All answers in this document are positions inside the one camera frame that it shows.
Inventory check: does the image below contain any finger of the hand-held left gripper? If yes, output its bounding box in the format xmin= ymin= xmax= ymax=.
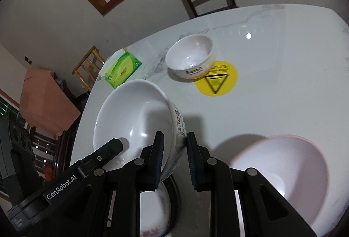
xmin=69 ymin=138 xmax=123 ymax=177

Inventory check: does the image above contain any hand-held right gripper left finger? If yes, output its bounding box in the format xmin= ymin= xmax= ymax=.
xmin=52 ymin=131 xmax=165 ymax=237

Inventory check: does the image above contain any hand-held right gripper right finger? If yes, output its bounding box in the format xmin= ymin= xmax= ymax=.
xmin=185 ymin=132 xmax=318 ymax=237

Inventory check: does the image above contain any large blue floral plate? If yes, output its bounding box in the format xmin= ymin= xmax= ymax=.
xmin=164 ymin=175 xmax=182 ymax=233

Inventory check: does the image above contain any large white bowl blue print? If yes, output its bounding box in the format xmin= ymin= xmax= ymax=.
xmin=93 ymin=79 xmax=188 ymax=183

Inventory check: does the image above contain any dark glossy wooden chair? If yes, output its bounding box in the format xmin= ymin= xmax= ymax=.
xmin=29 ymin=126 xmax=80 ymax=181

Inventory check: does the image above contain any white plate with pink flowers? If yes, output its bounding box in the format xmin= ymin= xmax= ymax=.
xmin=140 ymin=181 xmax=173 ymax=237

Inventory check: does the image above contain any green tissue box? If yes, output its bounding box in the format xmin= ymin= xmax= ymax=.
xmin=99 ymin=49 xmax=142 ymax=89

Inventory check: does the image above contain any light wooden stool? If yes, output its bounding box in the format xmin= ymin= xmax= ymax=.
xmin=72 ymin=46 xmax=106 ymax=93

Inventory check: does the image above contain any round yellow sticker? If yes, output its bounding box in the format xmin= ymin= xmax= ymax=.
xmin=194 ymin=61 xmax=238 ymax=96

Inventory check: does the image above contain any pink bowl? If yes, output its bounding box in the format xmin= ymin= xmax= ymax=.
xmin=230 ymin=134 xmax=332 ymax=232

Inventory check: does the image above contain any window with white grille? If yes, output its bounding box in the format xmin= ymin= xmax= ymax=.
xmin=0 ymin=97 xmax=20 ymax=118

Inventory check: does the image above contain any small white bowl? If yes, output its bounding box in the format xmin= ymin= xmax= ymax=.
xmin=165 ymin=34 xmax=214 ymax=81

